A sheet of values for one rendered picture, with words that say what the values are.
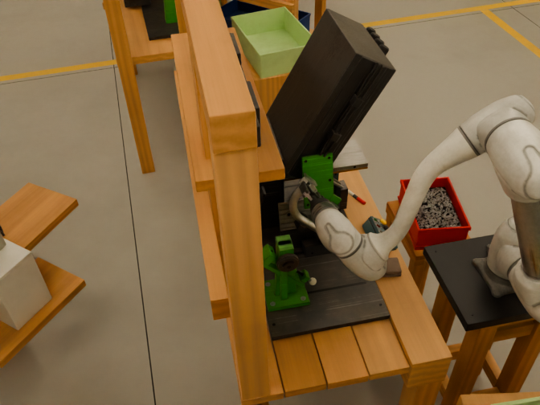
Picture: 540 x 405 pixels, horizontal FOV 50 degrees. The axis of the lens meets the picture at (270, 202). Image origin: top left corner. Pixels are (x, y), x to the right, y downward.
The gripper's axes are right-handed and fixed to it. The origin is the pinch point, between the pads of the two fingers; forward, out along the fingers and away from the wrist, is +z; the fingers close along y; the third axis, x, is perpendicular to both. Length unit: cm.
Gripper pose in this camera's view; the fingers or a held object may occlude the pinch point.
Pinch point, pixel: (308, 186)
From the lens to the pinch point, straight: 206.1
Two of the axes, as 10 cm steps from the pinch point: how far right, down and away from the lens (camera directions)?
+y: -7.5, -5.2, -4.2
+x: -6.4, 7.3, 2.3
